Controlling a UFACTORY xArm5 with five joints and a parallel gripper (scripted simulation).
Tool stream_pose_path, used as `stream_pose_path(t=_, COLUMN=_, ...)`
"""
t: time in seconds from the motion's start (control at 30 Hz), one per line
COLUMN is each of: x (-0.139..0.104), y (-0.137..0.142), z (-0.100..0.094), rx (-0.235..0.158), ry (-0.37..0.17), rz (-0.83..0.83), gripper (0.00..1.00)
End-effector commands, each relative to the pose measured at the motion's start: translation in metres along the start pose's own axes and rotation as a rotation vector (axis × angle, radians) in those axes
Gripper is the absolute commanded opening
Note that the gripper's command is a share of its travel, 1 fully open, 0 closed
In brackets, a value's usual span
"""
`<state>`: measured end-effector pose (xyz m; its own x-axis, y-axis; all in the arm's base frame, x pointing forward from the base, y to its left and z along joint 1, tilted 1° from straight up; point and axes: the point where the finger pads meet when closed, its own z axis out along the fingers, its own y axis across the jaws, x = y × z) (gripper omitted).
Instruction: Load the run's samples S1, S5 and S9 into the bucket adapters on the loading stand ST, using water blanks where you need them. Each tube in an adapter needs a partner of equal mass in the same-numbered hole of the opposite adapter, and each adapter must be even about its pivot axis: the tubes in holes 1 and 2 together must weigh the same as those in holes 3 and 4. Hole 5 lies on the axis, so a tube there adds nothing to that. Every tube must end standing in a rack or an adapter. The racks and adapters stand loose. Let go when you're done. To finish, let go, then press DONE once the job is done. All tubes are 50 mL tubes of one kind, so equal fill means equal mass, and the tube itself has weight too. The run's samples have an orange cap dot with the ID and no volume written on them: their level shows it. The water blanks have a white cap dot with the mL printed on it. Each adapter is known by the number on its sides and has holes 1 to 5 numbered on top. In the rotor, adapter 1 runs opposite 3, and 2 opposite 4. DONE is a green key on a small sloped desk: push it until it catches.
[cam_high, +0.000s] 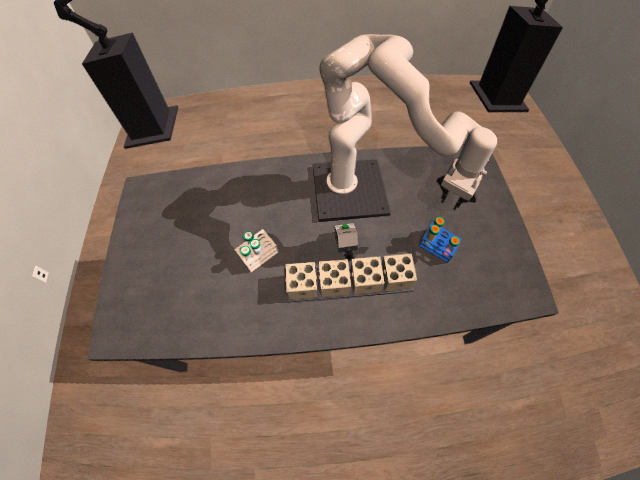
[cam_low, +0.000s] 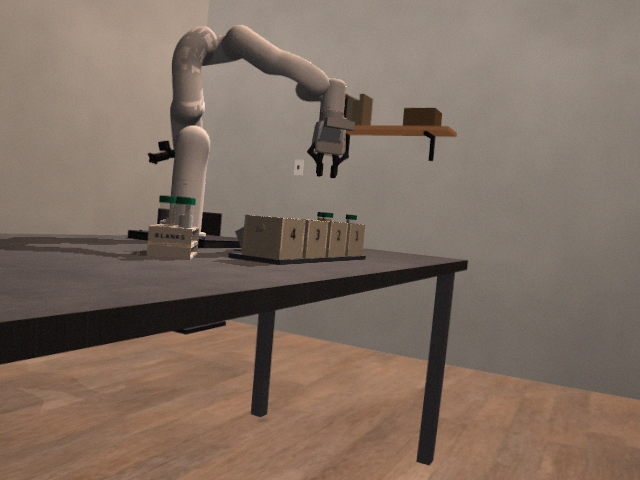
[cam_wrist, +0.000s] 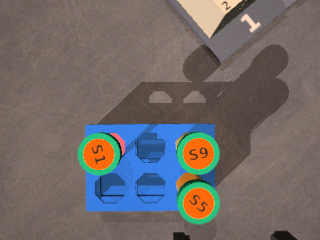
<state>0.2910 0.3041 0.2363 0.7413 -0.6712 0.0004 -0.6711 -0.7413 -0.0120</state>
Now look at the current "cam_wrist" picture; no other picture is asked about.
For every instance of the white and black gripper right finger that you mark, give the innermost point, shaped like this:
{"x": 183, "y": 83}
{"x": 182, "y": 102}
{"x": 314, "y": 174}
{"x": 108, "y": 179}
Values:
{"x": 282, "y": 235}

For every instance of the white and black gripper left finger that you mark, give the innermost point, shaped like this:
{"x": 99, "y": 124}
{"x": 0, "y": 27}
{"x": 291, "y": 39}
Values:
{"x": 180, "y": 236}

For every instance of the blue tube rack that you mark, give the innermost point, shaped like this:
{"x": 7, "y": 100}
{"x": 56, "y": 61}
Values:
{"x": 137, "y": 183}

